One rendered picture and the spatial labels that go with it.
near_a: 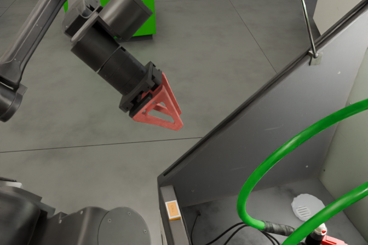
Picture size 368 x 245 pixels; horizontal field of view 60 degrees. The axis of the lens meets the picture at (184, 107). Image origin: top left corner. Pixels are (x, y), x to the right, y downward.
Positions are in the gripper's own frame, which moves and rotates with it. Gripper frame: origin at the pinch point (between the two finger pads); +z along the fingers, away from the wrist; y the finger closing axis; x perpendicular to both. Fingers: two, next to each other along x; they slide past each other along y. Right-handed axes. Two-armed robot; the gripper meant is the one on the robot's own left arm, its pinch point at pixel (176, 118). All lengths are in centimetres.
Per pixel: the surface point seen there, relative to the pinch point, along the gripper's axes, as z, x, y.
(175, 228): 25.8, 25.6, 13.0
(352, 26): 21.5, -37.4, 24.1
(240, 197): 12.6, -0.5, -10.3
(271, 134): 33.0, -6.0, 28.8
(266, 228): 23.4, 1.9, -7.3
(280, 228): 26.5, 0.8, -6.0
